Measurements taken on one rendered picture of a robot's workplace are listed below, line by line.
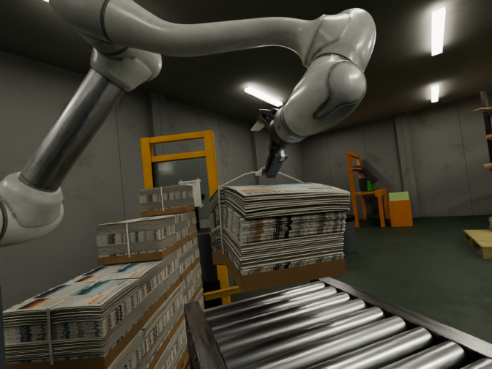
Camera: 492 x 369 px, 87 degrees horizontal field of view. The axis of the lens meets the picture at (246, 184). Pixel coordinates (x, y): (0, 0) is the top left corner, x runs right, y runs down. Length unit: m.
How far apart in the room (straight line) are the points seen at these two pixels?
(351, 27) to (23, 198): 0.91
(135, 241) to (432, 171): 8.36
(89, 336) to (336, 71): 1.09
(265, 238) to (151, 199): 1.69
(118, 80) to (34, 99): 3.41
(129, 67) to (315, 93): 0.54
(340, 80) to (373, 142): 8.79
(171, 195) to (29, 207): 1.35
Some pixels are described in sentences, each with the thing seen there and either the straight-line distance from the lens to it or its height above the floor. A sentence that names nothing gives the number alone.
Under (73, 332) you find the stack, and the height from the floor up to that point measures 0.74.
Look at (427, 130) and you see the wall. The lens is 9.14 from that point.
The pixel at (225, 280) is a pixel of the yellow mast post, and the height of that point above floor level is 0.33.
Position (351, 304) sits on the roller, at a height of 0.80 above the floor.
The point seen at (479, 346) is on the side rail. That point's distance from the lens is 0.76.
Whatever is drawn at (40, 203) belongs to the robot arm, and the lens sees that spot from 0.94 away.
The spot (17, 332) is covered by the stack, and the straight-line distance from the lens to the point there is 1.31.
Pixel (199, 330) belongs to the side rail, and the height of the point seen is 0.80.
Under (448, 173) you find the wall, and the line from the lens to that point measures 9.06.
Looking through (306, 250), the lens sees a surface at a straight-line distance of 0.67.
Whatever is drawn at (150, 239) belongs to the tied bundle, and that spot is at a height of 0.96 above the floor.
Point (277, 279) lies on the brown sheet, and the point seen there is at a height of 0.94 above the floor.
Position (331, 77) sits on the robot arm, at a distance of 0.47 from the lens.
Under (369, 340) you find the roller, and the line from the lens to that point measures 0.75.
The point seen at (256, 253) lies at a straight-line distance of 0.61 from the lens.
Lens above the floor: 1.15
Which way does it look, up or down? 3 degrees up
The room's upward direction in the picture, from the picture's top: 6 degrees counter-clockwise
